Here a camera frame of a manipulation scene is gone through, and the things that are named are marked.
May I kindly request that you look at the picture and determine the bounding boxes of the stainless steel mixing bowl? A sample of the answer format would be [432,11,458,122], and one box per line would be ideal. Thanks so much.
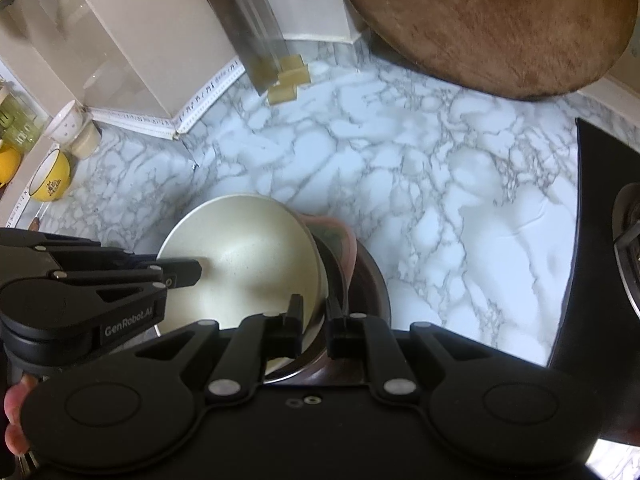
[264,244,392,386]

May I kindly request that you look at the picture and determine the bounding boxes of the white floral cup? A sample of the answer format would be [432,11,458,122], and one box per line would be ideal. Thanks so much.
[43,100,89,145]

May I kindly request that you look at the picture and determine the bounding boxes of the cream ceramic bowl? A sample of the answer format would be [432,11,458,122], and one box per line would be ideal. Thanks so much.
[155,194,329,382]

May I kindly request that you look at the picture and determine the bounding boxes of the black gas stove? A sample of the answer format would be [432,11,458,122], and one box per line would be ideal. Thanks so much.
[549,119,639,445]

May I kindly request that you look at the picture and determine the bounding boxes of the round wooden cutting board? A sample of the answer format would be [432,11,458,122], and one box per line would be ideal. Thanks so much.
[349,0,639,100]

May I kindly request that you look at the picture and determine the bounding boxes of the yellow enamel mug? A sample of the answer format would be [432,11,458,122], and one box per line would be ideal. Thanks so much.
[28,148,72,203]

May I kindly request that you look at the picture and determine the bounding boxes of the green glass jar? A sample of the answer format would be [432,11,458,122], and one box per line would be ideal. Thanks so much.
[0,86,41,155]

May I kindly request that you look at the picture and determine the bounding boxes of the pale yellow blocks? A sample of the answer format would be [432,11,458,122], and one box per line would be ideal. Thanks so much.
[248,54,311,106]

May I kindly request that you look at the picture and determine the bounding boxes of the beige ceramic cup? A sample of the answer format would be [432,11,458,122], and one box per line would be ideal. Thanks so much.
[67,120,102,159]

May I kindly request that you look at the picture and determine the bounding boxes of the left human hand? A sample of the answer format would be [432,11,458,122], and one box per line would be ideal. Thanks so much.
[3,374,38,456]

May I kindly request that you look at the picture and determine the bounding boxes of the cleaver with wooden handle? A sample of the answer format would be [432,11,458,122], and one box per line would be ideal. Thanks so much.
[207,0,288,94]

